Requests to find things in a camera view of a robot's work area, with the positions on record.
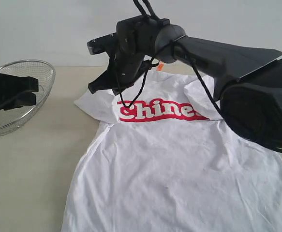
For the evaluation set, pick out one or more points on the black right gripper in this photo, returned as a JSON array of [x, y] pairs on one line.
[[122, 72]]

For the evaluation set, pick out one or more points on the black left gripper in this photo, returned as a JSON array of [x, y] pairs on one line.
[[17, 92]]

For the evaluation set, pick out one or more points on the white shirt with red print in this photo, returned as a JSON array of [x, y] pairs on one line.
[[163, 160]]

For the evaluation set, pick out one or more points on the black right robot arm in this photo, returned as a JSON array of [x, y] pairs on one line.
[[247, 81]]

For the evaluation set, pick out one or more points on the metal wire mesh basket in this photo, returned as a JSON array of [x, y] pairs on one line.
[[12, 120]]

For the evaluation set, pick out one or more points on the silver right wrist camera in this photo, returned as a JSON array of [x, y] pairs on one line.
[[107, 43]]

